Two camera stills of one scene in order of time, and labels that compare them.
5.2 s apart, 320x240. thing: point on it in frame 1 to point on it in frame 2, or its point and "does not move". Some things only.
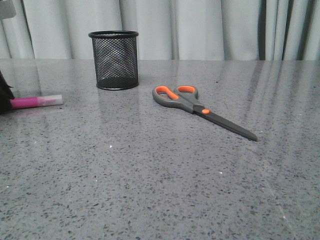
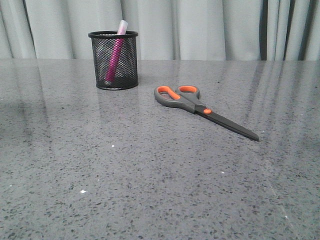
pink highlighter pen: (31, 102) to (117, 48)
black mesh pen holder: (115, 59) does not move
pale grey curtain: (182, 30) does not move
